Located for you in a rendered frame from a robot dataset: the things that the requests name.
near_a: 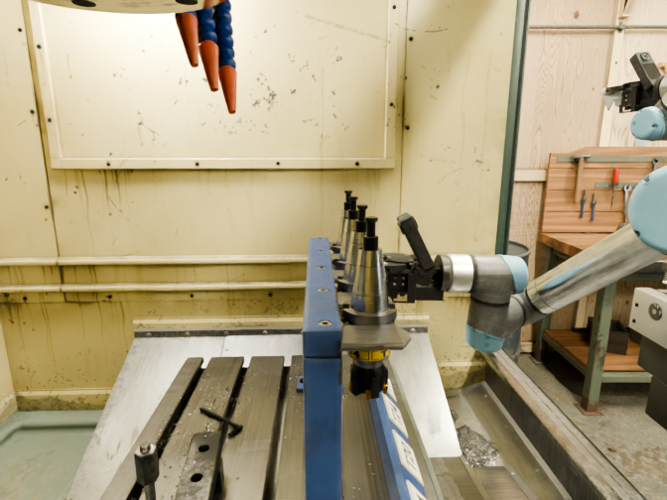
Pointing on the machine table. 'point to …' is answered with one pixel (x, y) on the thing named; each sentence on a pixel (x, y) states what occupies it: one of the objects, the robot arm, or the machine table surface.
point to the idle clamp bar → (202, 468)
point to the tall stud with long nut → (147, 468)
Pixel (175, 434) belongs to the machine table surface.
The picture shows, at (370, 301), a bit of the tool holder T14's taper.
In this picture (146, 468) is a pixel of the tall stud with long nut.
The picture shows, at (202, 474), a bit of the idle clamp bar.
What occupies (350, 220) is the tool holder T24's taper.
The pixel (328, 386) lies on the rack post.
